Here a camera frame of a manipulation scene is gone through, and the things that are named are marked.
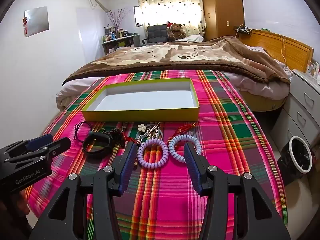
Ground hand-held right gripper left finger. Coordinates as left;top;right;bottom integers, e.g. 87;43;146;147
29;141;138;240

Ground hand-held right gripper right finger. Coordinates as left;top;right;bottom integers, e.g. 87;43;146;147
183;142;292;240

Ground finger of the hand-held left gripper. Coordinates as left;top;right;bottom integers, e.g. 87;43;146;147
5;137;72;166
5;134;54;156

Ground purple spiral hair tie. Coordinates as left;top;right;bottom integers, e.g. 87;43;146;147
137;139;168;168

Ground red cord bracelet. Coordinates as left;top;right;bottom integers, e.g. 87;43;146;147
122;135;138;146

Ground blue spiral hair tie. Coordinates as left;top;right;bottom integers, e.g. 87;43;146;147
168;134;201;159

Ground black smart band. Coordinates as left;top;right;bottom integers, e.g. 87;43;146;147
82;131;118;158

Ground black cord hair tie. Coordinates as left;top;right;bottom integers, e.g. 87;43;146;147
74;121;95;143

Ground red braided bracelet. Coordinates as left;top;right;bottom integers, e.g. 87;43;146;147
169;125;193;140

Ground yellow cardboard box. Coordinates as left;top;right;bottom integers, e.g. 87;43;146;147
81;78;200;122

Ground person's left hand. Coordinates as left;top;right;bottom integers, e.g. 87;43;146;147
0;187;32;233

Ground pink plaid cloth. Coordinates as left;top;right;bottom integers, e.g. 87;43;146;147
25;69;288;240

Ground tan bed base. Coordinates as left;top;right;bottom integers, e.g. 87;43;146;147
240;92;288;112

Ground black trash bin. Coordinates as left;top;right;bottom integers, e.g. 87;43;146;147
276;136;314;186

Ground bed with brown blanket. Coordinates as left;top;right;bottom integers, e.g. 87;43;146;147
62;36;292;87

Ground cluttered wooden shelf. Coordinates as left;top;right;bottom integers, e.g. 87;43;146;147
101;34;140;55

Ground cluster of toiletry bottles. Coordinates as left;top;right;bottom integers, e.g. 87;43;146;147
101;25;137;42

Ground grey nightstand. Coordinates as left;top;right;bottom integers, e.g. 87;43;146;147
271;69;320;153

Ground dark grey armchair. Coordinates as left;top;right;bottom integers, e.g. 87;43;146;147
141;25;169;47

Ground brown teddy bear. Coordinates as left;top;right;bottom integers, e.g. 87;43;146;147
166;22;187;40

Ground purple decorative branches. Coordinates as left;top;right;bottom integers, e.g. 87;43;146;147
107;9;130;29

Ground air conditioner pipe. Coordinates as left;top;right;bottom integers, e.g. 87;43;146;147
86;0;112;13

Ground wooden headboard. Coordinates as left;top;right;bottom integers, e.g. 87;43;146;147
240;29;314;73

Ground clutter of small containers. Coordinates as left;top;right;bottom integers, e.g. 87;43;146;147
309;61;320;77

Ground wooden wardrobe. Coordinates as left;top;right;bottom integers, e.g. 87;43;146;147
200;0;245;41

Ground spotted curtain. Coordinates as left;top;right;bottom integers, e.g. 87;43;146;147
136;0;207;37

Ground dark beaded bracelet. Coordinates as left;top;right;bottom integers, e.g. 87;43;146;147
101;127;128;145

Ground tangle of metal bracelets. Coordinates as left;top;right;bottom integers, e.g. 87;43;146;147
136;122;165;143

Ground silver wall sheet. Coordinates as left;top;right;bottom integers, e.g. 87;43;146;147
24;6;49;37

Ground wall shelf with power strip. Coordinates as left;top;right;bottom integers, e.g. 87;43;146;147
234;24;252;37

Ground window frame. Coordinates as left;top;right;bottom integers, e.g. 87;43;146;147
133;5;143;27

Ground yellow cable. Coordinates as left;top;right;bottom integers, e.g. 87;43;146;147
280;34;287;64

